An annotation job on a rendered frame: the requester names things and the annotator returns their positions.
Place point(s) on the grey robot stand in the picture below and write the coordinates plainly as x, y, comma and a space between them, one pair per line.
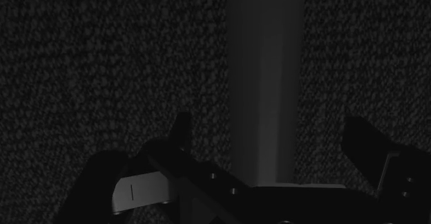
266, 81

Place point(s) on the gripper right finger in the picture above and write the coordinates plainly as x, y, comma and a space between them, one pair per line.
363, 142

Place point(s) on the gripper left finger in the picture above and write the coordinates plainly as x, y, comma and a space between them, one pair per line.
188, 169

